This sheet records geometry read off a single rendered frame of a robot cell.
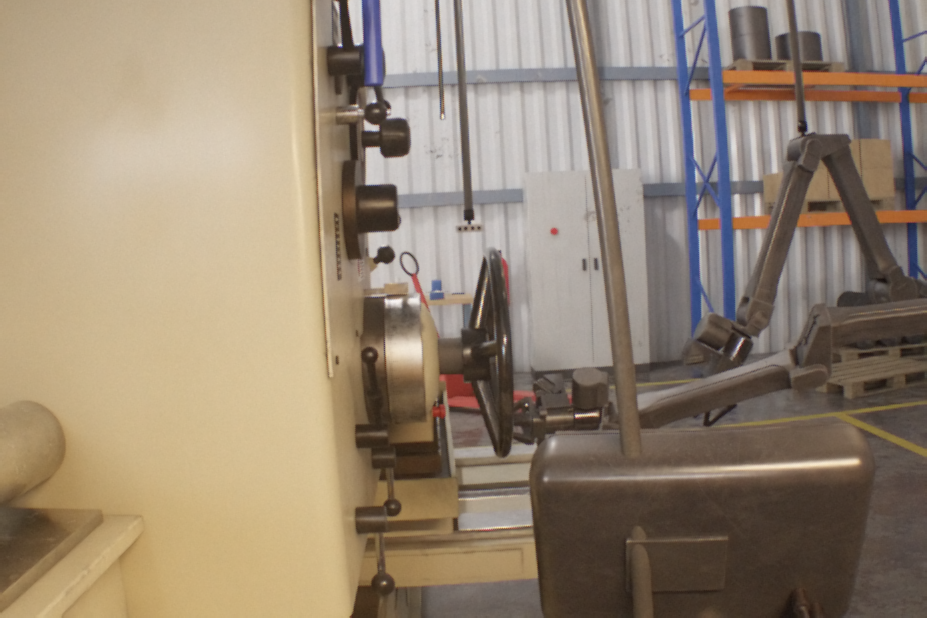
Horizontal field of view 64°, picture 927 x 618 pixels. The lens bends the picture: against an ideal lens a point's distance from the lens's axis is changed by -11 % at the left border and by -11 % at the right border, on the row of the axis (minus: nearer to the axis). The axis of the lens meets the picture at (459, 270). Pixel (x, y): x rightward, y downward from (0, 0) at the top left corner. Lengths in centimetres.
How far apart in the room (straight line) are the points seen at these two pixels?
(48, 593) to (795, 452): 71
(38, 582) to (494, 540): 153
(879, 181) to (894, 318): 737
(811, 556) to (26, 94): 101
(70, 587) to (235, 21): 63
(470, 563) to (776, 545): 142
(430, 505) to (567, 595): 108
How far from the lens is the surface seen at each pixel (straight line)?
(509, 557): 217
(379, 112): 111
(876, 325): 150
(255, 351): 94
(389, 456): 144
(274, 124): 93
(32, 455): 96
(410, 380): 135
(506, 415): 131
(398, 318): 137
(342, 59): 105
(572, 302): 837
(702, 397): 154
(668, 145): 928
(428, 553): 216
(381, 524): 112
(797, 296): 982
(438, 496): 192
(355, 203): 113
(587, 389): 153
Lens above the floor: 150
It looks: 2 degrees down
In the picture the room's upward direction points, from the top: 3 degrees counter-clockwise
